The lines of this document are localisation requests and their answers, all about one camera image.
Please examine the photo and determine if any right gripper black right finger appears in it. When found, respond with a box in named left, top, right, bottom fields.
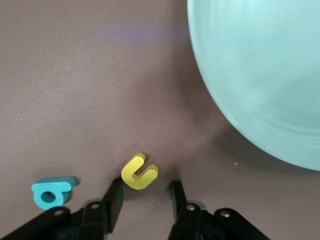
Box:
left=167, top=180, right=203, bottom=240

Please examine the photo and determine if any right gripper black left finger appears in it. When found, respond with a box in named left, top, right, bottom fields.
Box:
left=77, top=177, right=125, bottom=240

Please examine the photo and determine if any yellow foam letter u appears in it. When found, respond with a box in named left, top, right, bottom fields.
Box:
left=120, top=152, right=160, bottom=191

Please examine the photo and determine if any teal foam letter b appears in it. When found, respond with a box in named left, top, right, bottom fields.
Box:
left=31, top=176, right=77, bottom=210

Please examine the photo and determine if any brown table cover sheet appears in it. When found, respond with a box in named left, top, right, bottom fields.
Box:
left=0, top=0, right=320, bottom=240

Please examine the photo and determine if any pale green plate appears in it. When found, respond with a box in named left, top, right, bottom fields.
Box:
left=186, top=0, right=320, bottom=172

